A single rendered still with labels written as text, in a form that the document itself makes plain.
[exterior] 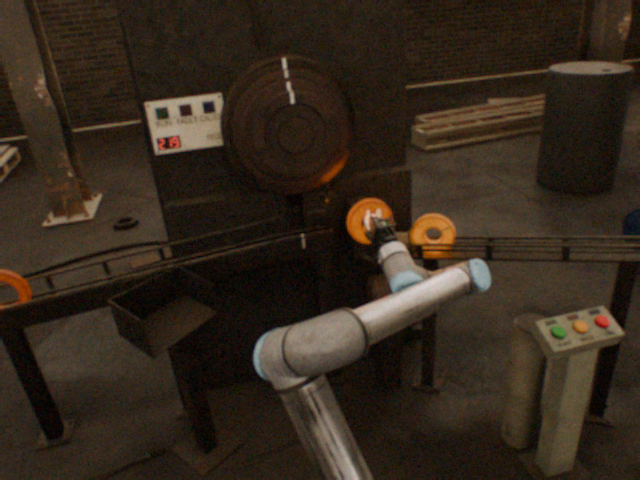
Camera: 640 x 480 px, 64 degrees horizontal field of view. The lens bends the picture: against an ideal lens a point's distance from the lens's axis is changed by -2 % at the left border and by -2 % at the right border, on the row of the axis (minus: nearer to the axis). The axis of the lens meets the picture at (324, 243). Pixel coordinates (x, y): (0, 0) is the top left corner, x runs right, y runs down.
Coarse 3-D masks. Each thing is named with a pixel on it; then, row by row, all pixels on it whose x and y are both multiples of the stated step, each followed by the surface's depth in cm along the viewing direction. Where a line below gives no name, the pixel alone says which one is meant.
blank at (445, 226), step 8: (424, 216) 186; (432, 216) 184; (440, 216) 184; (416, 224) 187; (424, 224) 186; (432, 224) 185; (440, 224) 184; (448, 224) 184; (416, 232) 188; (424, 232) 188; (448, 232) 185; (416, 240) 190; (424, 240) 189; (440, 240) 188; (448, 240) 186; (424, 248) 190; (432, 248) 189; (440, 248) 188; (448, 248) 188
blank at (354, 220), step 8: (368, 200) 170; (376, 200) 171; (352, 208) 172; (360, 208) 170; (368, 208) 170; (376, 208) 171; (384, 208) 172; (352, 216) 170; (360, 216) 171; (384, 216) 173; (392, 216) 174; (352, 224) 171; (360, 224) 172; (352, 232) 172; (360, 232) 173; (360, 240) 174
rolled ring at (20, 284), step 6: (0, 270) 177; (6, 270) 178; (0, 276) 176; (6, 276) 176; (12, 276) 177; (18, 276) 179; (6, 282) 177; (12, 282) 177; (18, 282) 178; (24, 282) 180; (18, 288) 179; (24, 288) 179; (24, 294) 180; (30, 294) 183; (24, 300) 181; (0, 306) 183; (6, 306) 184
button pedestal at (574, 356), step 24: (576, 312) 154; (600, 312) 154; (552, 336) 148; (576, 336) 148; (600, 336) 148; (576, 360) 151; (552, 384) 160; (576, 384) 155; (552, 408) 162; (576, 408) 160; (552, 432) 165; (576, 432) 166; (528, 456) 181; (552, 456) 168
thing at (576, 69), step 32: (576, 64) 387; (608, 64) 378; (576, 96) 359; (608, 96) 353; (544, 128) 392; (576, 128) 367; (608, 128) 363; (544, 160) 398; (576, 160) 377; (608, 160) 375; (576, 192) 387
